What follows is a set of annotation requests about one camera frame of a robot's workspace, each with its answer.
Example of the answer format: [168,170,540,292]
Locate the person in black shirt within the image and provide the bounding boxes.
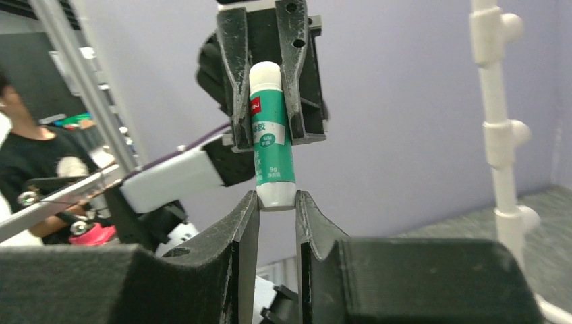
[0,71,117,247]

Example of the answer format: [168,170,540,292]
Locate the white green glue stick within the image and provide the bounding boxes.
[249,61,297,211]

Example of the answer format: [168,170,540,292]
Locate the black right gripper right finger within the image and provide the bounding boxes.
[295,191,543,323]

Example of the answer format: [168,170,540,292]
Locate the aluminium extrusion frame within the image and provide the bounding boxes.
[0,0,140,242]

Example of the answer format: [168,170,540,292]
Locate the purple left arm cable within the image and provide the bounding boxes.
[120,123,233,182]

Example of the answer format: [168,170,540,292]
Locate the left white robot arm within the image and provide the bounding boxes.
[120,1,329,215]

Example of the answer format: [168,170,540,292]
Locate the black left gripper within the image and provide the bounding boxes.
[196,1,328,151]

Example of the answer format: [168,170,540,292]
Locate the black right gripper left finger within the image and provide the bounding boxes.
[1,191,259,323]

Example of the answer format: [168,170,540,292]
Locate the white PVC pipe frame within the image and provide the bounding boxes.
[469,0,540,270]

